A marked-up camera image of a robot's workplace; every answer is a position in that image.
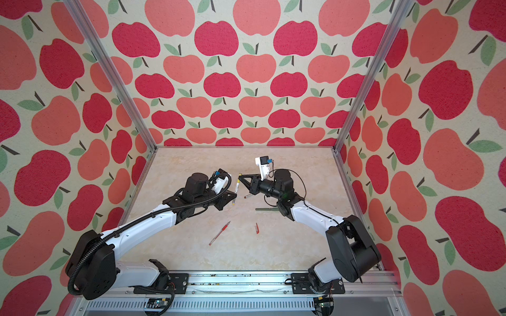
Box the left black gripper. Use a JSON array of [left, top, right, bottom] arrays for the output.
[[194, 187, 237, 211]]

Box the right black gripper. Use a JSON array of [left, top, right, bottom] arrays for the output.
[[237, 174, 282, 204]]

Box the red gel pen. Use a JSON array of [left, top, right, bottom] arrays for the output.
[[208, 221, 231, 246]]

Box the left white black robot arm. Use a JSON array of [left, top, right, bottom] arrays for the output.
[[65, 169, 237, 300]]

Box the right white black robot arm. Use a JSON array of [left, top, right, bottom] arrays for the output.
[[239, 169, 382, 291]]

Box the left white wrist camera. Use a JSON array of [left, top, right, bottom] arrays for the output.
[[210, 169, 231, 194]]

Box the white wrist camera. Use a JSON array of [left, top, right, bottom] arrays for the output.
[[210, 169, 231, 194], [255, 156, 274, 180]]

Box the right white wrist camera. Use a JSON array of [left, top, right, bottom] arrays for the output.
[[255, 156, 274, 180]]

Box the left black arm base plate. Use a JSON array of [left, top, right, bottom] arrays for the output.
[[133, 273, 189, 295]]

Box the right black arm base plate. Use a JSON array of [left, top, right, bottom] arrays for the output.
[[285, 273, 346, 296]]

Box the aluminium front frame rail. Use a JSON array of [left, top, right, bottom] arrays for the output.
[[74, 270, 404, 298]]

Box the white slotted cable duct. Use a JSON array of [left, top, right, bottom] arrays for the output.
[[86, 297, 315, 313]]

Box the right aluminium frame post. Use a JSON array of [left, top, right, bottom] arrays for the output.
[[332, 0, 415, 157]]

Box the aluminium frame post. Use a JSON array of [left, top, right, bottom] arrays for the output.
[[332, 0, 415, 157], [63, 0, 158, 153]]

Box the left aluminium frame post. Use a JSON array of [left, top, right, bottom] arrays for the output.
[[63, 0, 158, 153]]

